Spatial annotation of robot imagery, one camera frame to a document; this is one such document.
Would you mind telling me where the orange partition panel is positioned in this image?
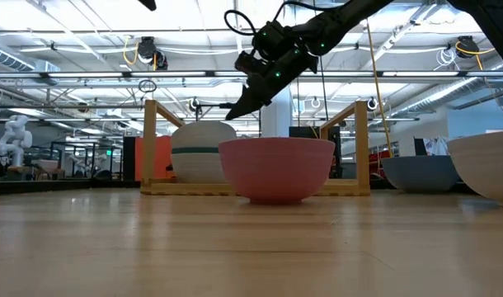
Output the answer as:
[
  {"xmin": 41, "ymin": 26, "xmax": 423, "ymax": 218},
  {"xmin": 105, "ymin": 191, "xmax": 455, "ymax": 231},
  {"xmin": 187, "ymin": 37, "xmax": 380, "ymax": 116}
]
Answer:
[{"xmin": 134, "ymin": 135, "xmax": 173, "ymax": 182}]

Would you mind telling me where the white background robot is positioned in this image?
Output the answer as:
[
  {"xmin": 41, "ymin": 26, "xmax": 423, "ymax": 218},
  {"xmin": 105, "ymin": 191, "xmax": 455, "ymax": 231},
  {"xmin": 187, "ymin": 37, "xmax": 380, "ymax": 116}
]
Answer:
[{"xmin": 0, "ymin": 114, "xmax": 33, "ymax": 168}]

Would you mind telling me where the cream white bowl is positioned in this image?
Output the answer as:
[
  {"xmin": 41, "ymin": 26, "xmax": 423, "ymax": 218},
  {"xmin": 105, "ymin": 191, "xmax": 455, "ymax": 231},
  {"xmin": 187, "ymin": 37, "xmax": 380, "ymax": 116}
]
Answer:
[{"xmin": 447, "ymin": 130, "xmax": 503, "ymax": 209}]

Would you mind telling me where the black hanging cable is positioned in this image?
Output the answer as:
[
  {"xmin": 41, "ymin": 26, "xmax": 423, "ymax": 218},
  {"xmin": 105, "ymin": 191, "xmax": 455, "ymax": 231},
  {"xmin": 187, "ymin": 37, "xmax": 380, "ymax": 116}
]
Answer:
[{"xmin": 318, "ymin": 55, "xmax": 329, "ymax": 122}]

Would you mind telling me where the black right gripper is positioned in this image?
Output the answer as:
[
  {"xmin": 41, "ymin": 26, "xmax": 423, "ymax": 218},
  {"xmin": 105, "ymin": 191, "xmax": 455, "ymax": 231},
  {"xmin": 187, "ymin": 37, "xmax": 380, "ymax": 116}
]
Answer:
[{"xmin": 225, "ymin": 20, "xmax": 318, "ymax": 121}]

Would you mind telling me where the floral patterned cloth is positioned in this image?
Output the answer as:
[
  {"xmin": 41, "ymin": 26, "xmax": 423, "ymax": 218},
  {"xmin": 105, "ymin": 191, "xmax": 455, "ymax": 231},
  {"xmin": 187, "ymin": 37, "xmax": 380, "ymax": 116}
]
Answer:
[{"xmin": 423, "ymin": 136, "xmax": 450, "ymax": 158}]

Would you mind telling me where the black monitor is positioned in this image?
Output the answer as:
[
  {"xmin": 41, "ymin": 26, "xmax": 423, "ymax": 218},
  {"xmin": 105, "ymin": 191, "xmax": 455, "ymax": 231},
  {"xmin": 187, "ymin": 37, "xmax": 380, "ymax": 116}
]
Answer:
[{"xmin": 288, "ymin": 125, "xmax": 342, "ymax": 179}]

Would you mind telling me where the pink bowl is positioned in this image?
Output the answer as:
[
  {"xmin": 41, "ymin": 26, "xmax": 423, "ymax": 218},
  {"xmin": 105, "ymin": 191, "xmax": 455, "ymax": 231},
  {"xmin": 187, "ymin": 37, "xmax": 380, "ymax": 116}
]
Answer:
[{"xmin": 218, "ymin": 137, "xmax": 336, "ymax": 205}]

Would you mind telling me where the teal green bowl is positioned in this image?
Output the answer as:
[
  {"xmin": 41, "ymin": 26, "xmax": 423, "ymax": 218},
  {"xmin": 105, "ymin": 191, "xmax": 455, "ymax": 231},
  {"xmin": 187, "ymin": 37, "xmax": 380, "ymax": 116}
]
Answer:
[{"xmin": 171, "ymin": 147, "xmax": 221, "ymax": 156}]

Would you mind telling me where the black ceiling cord reel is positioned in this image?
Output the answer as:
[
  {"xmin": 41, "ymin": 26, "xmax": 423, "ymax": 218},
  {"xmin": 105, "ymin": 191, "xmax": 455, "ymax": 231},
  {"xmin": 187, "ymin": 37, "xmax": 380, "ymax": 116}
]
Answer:
[
  {"xmin": 135, "ymin": 35, "xmax": 169, "ymax": 71},
  {"xmin": 455, "ymin": 35, "xmax": 496, "ymax": 71}
]

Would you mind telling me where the coiled black cable loop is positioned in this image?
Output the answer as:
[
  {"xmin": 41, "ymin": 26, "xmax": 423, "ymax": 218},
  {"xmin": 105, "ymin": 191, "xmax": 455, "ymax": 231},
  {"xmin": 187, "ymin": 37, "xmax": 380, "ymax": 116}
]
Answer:
[{"xmin": 138, "ymin": 78, "xmax": 158, "ymax": 94}]

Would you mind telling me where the white building column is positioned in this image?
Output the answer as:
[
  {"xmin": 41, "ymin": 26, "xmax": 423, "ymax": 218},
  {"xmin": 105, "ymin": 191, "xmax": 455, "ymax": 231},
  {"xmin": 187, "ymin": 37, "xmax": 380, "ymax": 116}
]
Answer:
[{"xmin": 261, "ymin": 84, "xmax": 293, "ymax": 139}]

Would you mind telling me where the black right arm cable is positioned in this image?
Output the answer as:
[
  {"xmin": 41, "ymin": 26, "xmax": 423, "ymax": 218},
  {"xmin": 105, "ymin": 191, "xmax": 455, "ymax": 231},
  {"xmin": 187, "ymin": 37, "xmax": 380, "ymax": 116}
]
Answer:
[{"xmin": 223, "ymin": 0, "xmax": 352, "ymax": 38}]

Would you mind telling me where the grey ventilation duct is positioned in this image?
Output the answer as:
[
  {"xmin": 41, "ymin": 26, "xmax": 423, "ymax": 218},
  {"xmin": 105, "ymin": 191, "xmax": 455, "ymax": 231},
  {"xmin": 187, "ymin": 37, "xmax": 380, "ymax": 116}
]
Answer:
[{"xmin": 0, "ymin": 40, "xmax": 61, "ymax": 76}]

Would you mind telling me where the yellow hanging strap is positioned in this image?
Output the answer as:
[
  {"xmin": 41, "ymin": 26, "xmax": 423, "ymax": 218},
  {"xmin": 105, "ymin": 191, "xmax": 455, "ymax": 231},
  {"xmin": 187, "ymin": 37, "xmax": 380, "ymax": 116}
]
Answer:
[{"xmin": 364, "ymin": 18, "xmax": 395, "ymax": 158}]

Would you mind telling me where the black metal frame cage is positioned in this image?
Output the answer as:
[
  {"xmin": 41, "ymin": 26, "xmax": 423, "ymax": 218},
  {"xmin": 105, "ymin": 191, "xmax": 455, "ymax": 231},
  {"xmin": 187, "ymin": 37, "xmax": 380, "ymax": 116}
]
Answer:
[{"xmin": 28, "ymin": 141, "xmax": 125, "ymax": 181}]

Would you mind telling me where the beige box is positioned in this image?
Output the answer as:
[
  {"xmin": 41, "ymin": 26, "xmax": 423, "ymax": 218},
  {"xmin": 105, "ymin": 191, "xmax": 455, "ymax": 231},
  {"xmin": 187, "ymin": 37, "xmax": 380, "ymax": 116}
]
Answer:
[{"xmin": 31, "ymin": 158, "xmax": 59, "ymax": 174}]

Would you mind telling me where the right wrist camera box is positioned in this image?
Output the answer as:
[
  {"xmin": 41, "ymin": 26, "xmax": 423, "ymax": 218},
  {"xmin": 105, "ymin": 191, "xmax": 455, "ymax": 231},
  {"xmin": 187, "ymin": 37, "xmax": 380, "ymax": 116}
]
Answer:
[{"xmin": 234, "ymin": 49, "xmax": 270, "ymax": 78}]

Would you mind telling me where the red cabinet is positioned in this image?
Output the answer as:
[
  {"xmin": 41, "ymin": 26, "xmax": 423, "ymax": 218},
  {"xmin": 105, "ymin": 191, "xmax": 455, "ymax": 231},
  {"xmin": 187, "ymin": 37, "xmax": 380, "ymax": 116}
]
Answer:
[{"xmin": 369, "ymin": 150, "xmax": 392, "ymax": 177}]

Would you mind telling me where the blue grey bowl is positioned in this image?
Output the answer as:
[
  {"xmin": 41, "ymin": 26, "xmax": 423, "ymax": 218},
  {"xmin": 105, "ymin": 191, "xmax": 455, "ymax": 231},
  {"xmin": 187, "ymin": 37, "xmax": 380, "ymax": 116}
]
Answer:
[{"xmin": 381, "ymin": 155, "xmax": 462, "ymax": 193}]

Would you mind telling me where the black upright panel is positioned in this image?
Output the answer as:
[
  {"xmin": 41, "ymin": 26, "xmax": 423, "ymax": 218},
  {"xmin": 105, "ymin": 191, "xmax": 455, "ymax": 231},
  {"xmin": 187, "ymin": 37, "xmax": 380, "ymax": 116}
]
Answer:
[{"xmin": 122, "ymin": 135, "xmax": 136, "ymax": 182}]

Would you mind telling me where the wooden shelf rack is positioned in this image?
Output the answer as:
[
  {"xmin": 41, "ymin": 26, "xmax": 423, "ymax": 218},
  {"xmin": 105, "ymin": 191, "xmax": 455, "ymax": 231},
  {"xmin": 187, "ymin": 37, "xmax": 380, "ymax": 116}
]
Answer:
[{"xmin": 139, "ymin": 98, "xmax": 371, "ymax": 197}]

